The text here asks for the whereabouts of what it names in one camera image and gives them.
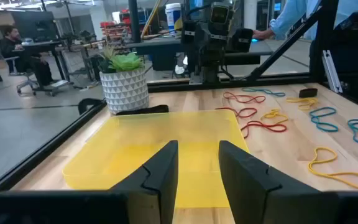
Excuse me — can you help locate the small black rubber band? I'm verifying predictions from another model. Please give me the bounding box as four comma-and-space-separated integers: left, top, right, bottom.
298, 88, 319, 99

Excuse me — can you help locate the white plastic bucket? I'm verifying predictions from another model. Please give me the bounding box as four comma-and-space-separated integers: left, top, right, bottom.
165, 2, 183, 34

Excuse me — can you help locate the red storage shelf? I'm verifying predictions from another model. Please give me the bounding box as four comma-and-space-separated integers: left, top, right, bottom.
99, 9, 130, 47

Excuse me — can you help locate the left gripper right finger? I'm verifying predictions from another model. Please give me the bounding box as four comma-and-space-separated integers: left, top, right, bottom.
218, 140, 324, 224

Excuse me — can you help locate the yellow pole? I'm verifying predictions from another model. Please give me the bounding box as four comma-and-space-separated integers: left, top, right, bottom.
140, 0, 162, 39

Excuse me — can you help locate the person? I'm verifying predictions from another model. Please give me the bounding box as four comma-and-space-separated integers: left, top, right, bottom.
252, 0, 358, 41
0, 26, 62, 90

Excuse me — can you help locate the black monitor screen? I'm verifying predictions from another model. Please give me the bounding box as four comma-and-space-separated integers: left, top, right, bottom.
11, 11, 58, 43

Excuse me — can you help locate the person's hand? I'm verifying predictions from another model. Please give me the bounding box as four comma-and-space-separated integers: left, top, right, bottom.
252, 28, 275, 40

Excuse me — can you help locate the black drawer cabinet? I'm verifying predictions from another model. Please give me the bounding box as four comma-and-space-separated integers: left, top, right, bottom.
331, 11, 358, 114

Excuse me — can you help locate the silver aluminium extrusion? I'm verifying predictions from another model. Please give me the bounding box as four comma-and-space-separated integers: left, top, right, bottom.
321, 49, 344, 94

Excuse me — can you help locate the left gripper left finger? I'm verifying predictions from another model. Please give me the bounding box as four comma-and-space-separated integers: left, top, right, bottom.
110, 140, 179, 224

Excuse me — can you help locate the red rubber band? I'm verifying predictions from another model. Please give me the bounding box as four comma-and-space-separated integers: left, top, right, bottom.
240, 120, 288, 139
214, 106, 259, 119
222, 91, 267, 105

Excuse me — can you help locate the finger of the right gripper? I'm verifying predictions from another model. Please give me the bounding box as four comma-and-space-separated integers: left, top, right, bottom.
232, 28, 254, 53
181, 21, 198, 44

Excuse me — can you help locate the black work table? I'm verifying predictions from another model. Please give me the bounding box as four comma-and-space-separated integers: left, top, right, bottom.
126, 37, 273, 72

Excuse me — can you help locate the yellow rubber band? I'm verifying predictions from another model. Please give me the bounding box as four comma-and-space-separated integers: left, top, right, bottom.
308, 146, 358, 191
285, 96, 320, 111
260, 108, 290, 125

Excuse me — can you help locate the office chair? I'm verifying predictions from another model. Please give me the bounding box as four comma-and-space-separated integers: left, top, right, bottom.
4, 55, 42, 96

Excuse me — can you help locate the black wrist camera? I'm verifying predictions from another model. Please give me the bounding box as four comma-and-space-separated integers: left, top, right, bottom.
209, 2, 230, 26

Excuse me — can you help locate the white potted succulent plant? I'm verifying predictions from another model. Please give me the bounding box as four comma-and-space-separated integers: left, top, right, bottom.
99, 43, 150, 115

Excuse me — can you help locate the black pole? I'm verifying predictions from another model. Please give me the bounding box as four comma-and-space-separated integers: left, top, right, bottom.
127, 0, 142, 44

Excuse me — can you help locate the black desk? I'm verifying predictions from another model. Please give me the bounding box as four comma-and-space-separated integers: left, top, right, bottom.
12, 40, 74, 97

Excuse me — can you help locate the yellow plastic bin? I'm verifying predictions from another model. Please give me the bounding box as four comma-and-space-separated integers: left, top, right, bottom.
62, 108, 250, 208

